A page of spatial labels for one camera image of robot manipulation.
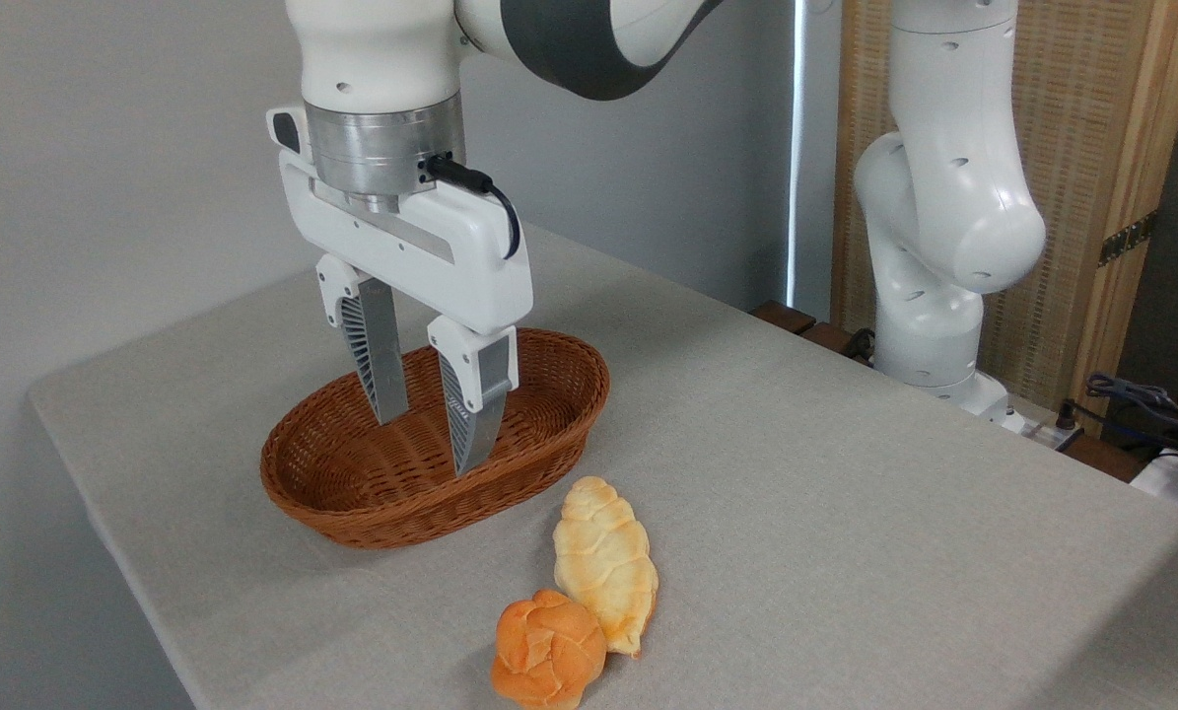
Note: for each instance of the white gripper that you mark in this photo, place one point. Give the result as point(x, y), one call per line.
point(470, 276)

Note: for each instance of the round orange bread roll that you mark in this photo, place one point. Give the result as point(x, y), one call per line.
point(549, 651)

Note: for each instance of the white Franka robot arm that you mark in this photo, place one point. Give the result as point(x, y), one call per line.
point(943, 197)

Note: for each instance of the pale croissant-shaped bread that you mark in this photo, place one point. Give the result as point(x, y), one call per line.
point(608, 562)

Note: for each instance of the brown oval wicker basket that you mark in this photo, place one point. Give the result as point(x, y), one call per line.
point(352, 473)

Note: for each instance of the dark brown wooden bench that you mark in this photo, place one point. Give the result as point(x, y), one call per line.
point(796, 320)

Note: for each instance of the wooden woven folding screen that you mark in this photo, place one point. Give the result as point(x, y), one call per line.
point(1091, 118)

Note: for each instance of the black metal screen hinge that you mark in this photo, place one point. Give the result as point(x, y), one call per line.
point(1129, 239)

